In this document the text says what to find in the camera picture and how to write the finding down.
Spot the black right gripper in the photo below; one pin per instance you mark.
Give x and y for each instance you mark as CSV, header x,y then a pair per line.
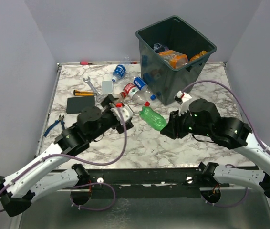
x,y
172,129

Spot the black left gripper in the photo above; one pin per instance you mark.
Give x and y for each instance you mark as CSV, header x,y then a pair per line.
x,y
119,128

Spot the green plastic bottle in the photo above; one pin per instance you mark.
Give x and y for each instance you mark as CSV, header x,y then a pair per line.
x,y
152,118

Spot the red label water bottle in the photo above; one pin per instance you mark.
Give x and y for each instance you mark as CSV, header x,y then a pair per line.
x,y
135,94

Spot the large orange label bottle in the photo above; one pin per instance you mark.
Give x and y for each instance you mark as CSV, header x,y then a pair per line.
x,y
174,59

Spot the orange juice bottle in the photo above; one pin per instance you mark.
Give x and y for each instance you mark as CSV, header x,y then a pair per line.
x,y
197,56

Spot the red cap bottle small label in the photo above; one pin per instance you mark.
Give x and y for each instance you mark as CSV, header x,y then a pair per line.
x,y
119,97

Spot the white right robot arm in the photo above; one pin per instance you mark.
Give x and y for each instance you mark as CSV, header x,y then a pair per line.
x,y
203,118

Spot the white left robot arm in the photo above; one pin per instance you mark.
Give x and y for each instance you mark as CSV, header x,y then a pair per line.
x,y
58,166

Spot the pepsi bottle beside bin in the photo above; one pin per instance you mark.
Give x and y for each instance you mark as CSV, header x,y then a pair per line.
x,y
143,87

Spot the dark green plastic bin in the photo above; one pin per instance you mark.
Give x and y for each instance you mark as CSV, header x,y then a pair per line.
x,y
162,78

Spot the silver wrench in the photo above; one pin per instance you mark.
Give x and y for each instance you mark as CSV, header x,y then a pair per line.
x,y
98,96

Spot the white grey power bank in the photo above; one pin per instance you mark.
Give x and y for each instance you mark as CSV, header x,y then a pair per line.
x,y
107,87

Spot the blue label bottle far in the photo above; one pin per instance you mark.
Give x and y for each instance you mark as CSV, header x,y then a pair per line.
x,y
118,73

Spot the yellow utility knife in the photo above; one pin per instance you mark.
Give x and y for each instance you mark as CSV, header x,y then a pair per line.
x,y
83,93

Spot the black flat box left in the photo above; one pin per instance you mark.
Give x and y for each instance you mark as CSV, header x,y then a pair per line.
x,y
76,105

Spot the red screwdriver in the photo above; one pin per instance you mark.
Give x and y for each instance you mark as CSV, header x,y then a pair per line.
x,y
86,63

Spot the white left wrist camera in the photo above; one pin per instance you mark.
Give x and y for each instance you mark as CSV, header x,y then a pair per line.
x,y
122,112

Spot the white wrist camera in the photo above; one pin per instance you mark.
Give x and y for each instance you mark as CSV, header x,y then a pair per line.
x,y
122,112
183,99

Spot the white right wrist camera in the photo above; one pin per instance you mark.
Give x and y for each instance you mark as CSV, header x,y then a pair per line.
x,y
183,99

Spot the blue handled pliers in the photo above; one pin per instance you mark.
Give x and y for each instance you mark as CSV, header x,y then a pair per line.
x,y
59,120

